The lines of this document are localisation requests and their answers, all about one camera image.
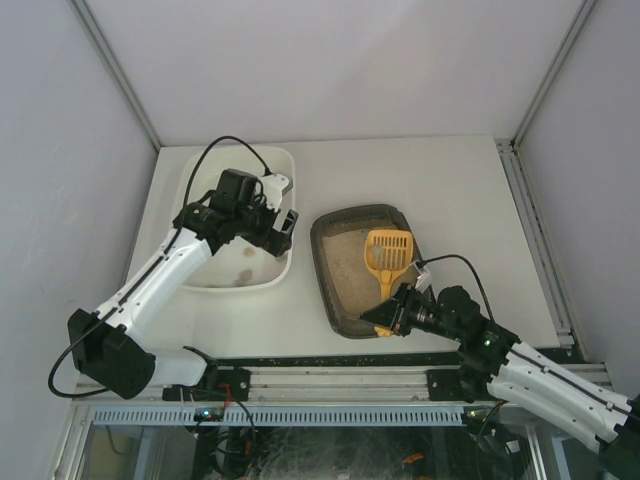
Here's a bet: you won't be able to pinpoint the dark brown litter box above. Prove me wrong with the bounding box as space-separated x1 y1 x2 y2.
310 204 410 340

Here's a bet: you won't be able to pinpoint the yellow litter scoop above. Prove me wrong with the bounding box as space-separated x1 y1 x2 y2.
364 229 414 305

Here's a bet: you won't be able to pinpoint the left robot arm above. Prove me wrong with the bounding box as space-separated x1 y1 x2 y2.
68 202 298 399

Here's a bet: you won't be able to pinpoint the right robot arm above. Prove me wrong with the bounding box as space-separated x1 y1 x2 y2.
360 284 639 479

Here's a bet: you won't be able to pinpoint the beige litter pellets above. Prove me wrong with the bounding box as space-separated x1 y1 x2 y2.
323 229 380 317

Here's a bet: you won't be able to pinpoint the white plastic tub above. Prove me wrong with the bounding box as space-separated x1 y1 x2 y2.
171 145 295 291

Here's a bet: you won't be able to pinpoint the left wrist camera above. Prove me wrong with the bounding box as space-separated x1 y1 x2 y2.
215 169 258 212

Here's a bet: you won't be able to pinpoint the aluminium mounting rail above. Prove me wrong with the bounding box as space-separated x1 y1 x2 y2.
74 363 616 401

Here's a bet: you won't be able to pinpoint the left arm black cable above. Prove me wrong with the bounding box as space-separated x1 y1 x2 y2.
47 134 271 399

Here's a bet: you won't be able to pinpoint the grey slotted cable duct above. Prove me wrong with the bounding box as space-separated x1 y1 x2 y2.
91 405 465 427

